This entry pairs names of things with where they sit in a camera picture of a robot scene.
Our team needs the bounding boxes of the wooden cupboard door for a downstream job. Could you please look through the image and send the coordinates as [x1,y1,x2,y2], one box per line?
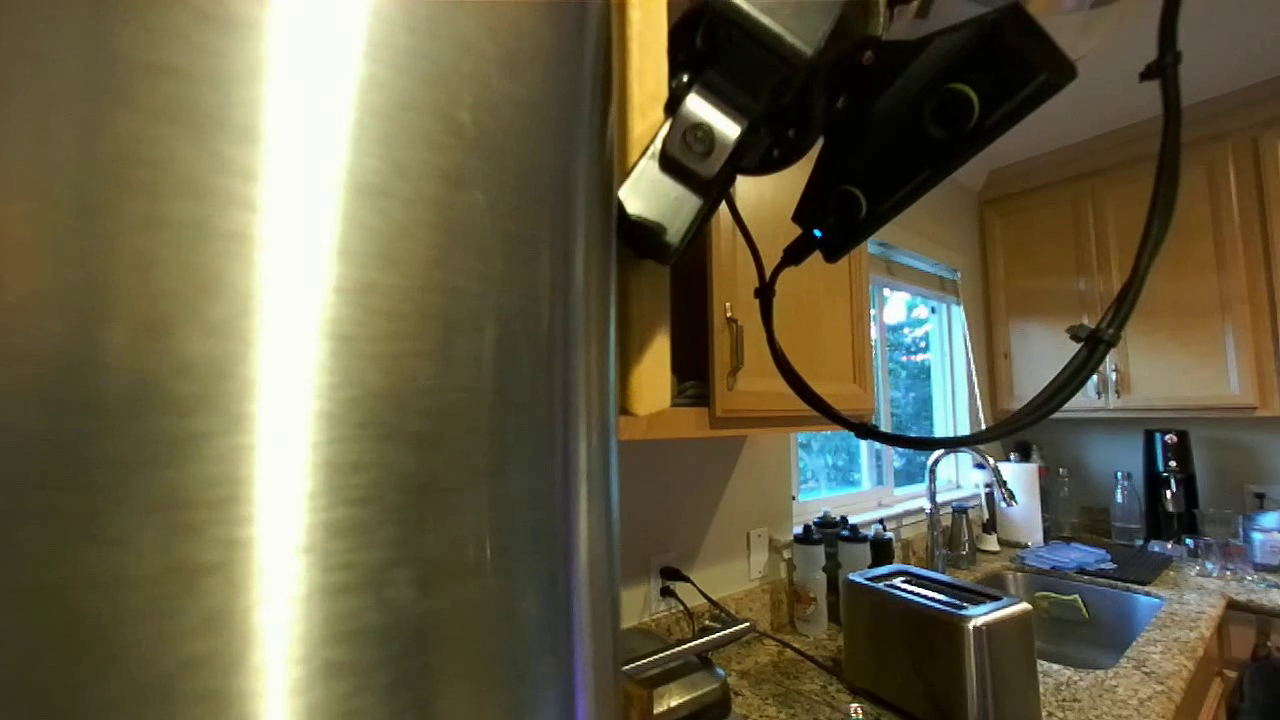
[706,155,870,426]
[611,0,671,418]

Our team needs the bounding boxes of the stainless steel refrigerator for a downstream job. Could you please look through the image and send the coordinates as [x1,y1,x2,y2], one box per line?
[0,0,616,720]

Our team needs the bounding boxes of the black coffee machine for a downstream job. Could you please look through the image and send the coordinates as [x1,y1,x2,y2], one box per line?
[1142,427,1201,542]

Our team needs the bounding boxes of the stainless steel sink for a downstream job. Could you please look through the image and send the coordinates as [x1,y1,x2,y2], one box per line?
[995,574,1162,667]

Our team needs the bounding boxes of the far wooden wall cabinets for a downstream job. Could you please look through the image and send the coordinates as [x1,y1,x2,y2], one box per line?
[974,123,1280,419]

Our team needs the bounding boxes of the chrome kitchen faucet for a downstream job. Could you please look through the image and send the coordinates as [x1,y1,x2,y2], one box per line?
[922,447,1017,570]

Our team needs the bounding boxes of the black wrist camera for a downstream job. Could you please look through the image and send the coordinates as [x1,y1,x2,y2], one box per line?
[790,3,1076,266]

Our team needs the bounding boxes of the open wooden cupboard shelves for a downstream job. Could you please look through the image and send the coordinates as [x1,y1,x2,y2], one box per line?
[616,236,746,439]

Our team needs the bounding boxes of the blue sponge cloth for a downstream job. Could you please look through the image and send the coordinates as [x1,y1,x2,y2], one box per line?
[1019,542,1114,574]

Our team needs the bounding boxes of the stainless steel toaster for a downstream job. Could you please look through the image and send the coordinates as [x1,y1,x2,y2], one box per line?
[838,564,1040,720]

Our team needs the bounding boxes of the paper towel roll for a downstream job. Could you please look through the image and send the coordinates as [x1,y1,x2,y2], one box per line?
[995,460,1043,550]

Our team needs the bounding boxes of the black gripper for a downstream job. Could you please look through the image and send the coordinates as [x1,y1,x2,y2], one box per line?
[616,0,855,266]

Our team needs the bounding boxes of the white bottle black cap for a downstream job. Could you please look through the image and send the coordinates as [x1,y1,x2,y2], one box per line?
[834,522,870,574]
[786,524,828,637]

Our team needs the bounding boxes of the window with white frame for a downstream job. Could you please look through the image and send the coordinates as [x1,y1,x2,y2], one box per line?
[790,245,980,522]

